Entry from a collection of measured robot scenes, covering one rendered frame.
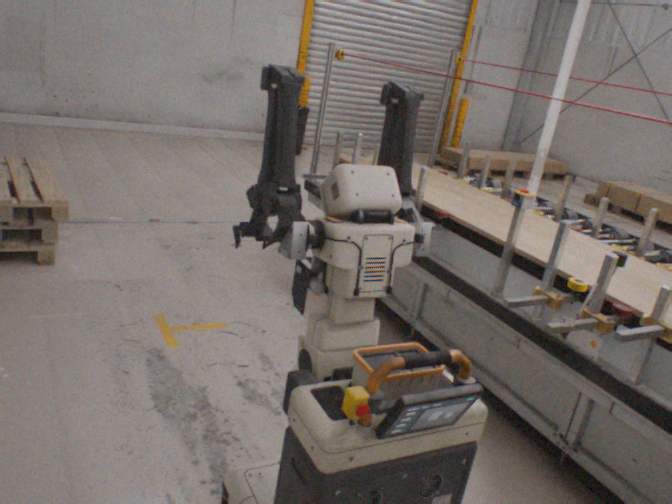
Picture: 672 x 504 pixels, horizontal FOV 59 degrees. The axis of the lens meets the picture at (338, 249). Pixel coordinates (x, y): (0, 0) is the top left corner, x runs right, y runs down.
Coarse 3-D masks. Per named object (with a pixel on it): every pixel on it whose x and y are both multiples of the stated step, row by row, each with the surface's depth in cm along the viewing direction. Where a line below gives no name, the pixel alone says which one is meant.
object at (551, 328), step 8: (576, 320) 230; (584, 320) 231; (592, 320) 233; (616, 320) 239; (624, 320) 241; (552, 328) 220; (560, 328) 222; (568, 328) 225; (576, 328) 227; (584, 328) 230; (592, 328) 233
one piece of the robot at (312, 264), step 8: (312, 256) 186; (296, 264) 192; (304, 264) 187; (312, 264) 187; (320, 264) 188; (296, 272) 190; (304, 272) 187; (312, 272) 189; (296, 280) 192; (304, 280) 187; (312, 280) 186; (296, 288) 192; (304, 288) 187; (312, 288) 184; (320, 288) 185; (296, 296) 193; (304, 296) 187; (296, 304) 193; (304, 304) 188
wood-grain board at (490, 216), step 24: (432, 192) 386; (456, 192) 399; (480, 192) 412; (456, 216) 337; (480, 216) 346; (504, 216) 356; (528, 216) 367; (504, 240) 306; (528, 240) 314; (552, 240) 322; (576, 240) 330; (576, 264) 287; (600, 264) 293; (648, 264) 308; (624, 288) 264; (648, 288) 270; (648, 312) 240
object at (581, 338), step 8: (552, 320) 253; (560, 336) 249; (568, 336) 246; (576, 336) 242; (584, 336) 239; (592, 336) 236; (576, 344) 242; (584, 344) 239; (600, 344) 233; (584, 352) 239; (592, 352) 236
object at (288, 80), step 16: (272, 80) 175; (288, 80) 170; (304, 80) 172; (288, 96) 172; (288, 112) 172; (288, 128) 173; (288, 144) 174; (288, 160) 175; (288, 176) 176; (272, 192) 176; (272, 208) 175
